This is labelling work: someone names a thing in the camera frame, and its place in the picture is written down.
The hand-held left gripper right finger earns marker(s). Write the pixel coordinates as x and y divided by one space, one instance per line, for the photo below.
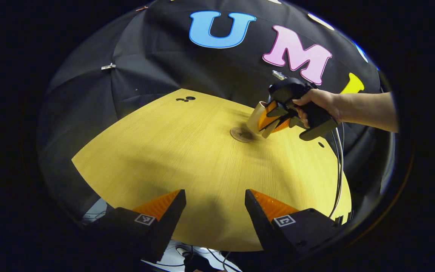
259 217

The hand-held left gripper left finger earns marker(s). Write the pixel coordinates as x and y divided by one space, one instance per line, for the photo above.
172 217

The red cloth clip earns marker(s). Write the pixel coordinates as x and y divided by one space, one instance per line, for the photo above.
142 8

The silver cloth clip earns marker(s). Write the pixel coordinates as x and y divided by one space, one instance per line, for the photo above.
108 66

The round wooden coaster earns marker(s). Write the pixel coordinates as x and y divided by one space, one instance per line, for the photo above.
240 135

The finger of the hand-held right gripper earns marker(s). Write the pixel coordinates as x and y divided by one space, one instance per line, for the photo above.
266 115
283 124

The black backdrop cloth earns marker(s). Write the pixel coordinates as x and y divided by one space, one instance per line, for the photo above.
157 56

